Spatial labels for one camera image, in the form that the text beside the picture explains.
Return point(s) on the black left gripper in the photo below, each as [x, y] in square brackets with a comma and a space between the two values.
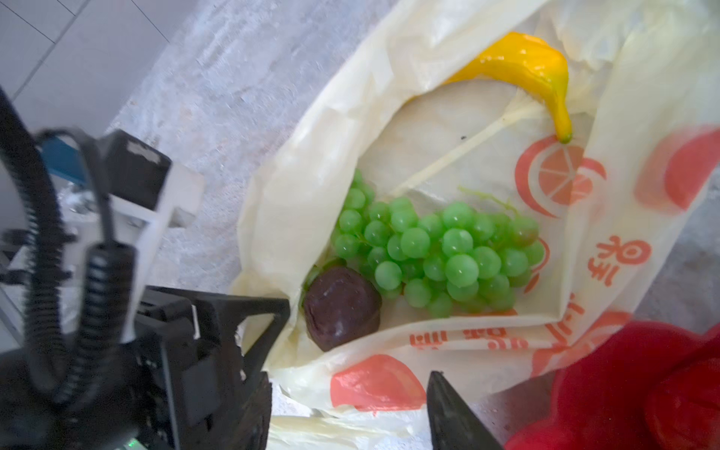
[193, 378]

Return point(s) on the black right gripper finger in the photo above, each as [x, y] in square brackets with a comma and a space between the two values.
[452, 423]

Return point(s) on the red flower-shaped plastic plate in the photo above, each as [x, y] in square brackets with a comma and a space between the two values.
[650, 386]

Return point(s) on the cream plastic fruit-print bag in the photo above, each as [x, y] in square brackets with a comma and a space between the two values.
[643, 98]

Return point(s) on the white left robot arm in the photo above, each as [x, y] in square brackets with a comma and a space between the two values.
[108, 361]

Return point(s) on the dark purple fruit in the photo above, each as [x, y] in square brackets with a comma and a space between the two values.
[341, 306]

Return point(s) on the green grape bunch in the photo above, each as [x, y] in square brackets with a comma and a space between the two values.
[455, 258]

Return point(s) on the yellow banana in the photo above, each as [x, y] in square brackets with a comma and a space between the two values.
[532, 65]

